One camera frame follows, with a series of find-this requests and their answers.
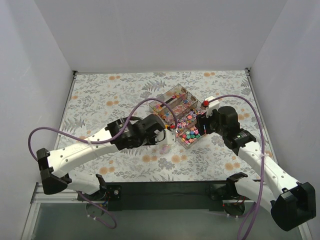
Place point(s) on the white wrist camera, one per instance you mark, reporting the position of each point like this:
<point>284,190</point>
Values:
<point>170,137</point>
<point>209,105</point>

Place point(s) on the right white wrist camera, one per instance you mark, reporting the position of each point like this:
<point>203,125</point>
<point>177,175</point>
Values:
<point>209,105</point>

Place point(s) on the floral patterned table mat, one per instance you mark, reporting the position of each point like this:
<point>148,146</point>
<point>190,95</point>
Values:
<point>99,99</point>

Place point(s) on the aluminium frame rail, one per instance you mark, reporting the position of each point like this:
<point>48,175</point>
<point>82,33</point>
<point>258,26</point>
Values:
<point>234,208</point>

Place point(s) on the clear compartment candy box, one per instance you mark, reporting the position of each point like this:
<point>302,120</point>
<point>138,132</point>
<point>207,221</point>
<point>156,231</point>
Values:
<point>186,107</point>

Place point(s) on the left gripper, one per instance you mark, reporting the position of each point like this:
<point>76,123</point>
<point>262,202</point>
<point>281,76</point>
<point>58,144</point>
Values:
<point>161,129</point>

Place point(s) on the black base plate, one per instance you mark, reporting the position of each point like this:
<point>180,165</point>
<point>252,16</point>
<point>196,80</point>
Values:
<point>166,195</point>

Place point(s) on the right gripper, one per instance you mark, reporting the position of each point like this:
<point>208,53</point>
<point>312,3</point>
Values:
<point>200,122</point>

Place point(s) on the clear plastic jar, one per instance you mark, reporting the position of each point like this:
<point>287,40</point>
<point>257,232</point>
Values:
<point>166,149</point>

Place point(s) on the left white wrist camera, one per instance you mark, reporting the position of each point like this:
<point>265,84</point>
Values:
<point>170,137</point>

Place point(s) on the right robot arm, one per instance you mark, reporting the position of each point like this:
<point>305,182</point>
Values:
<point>265,170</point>

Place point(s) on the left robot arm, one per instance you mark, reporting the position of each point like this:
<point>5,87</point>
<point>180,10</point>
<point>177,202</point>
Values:
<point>57,167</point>

